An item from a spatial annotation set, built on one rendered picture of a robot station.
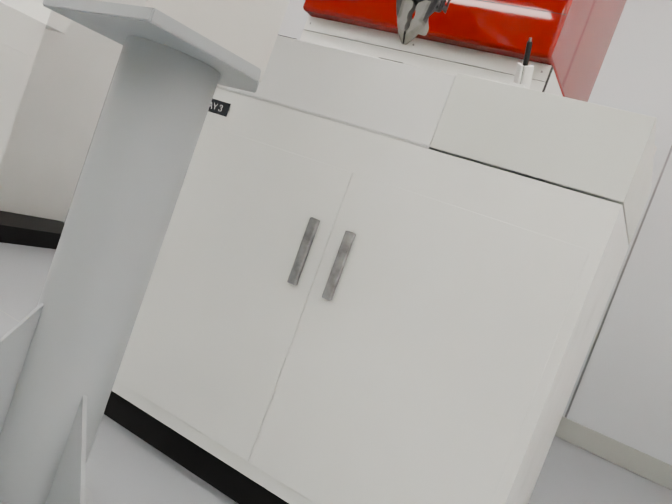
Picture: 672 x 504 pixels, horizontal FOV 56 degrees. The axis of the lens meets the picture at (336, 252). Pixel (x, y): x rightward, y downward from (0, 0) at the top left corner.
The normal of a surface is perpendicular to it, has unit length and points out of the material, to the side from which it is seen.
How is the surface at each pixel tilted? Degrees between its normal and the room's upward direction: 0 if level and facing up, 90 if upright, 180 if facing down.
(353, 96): 90
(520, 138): 90
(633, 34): 90
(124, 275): 90
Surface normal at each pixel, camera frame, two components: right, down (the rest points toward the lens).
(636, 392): -0.43, -0.10
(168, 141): 0.61, 0.27
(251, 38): 0.75, 0.31
